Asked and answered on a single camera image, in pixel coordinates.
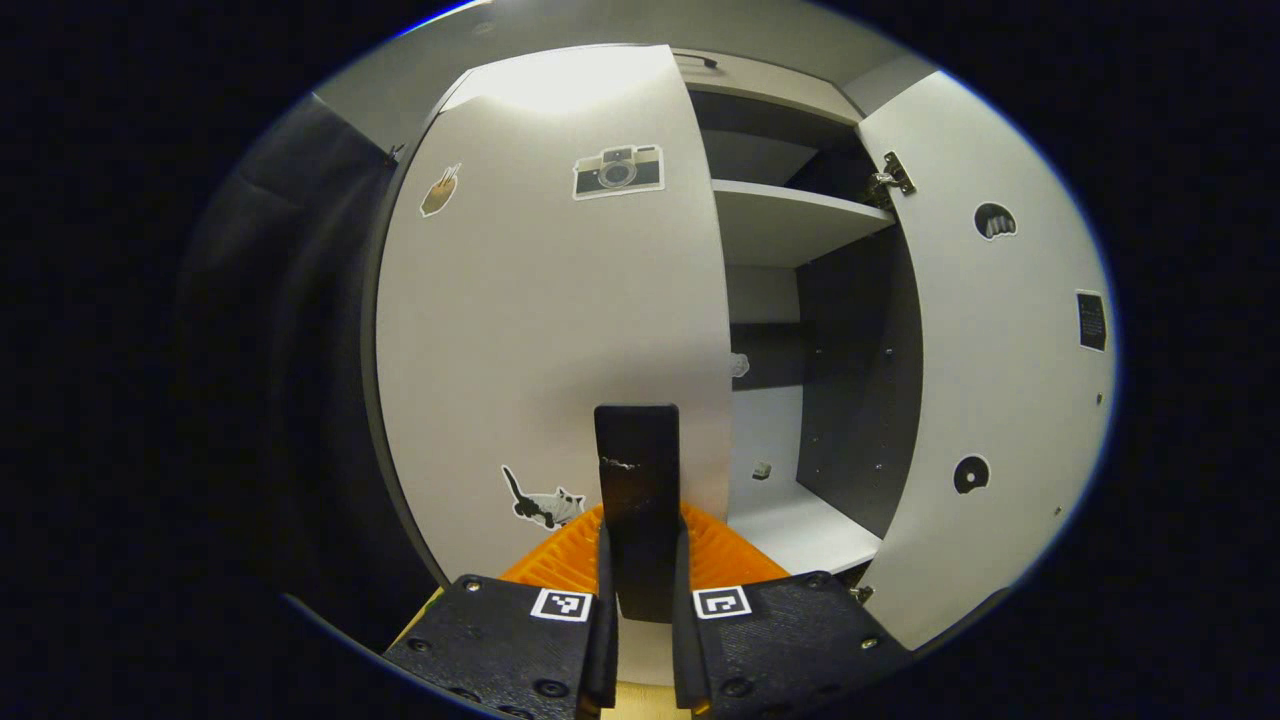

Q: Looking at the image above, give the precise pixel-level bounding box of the camera sticker shoe cabinet door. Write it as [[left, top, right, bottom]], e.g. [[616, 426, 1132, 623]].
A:
[[375, 43, 736, 591]]

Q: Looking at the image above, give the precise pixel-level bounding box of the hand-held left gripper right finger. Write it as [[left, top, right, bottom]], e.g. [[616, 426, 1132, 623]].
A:
[[672, 500, 913, 720]]

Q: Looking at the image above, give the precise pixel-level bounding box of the black door handle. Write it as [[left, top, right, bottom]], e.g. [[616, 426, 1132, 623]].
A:
[[594, 403, 683, 623]]

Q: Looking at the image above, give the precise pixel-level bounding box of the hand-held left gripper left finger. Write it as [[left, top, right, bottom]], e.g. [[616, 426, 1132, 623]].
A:
[[383, 503, 621, 720]]

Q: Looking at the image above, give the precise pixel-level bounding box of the white cabinet shelf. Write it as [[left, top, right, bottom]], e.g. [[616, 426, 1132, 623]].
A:
[[712, 178, 896, 269], [727, 482, 883, 576]]

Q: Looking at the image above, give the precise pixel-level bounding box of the white double-door shoe cabinet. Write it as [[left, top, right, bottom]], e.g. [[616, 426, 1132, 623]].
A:
[[360, 48, 926, 591]]

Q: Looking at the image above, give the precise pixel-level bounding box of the black cat sticker cabinet door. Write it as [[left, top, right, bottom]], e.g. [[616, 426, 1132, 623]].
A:
[[858, 70, 1119, 651]]

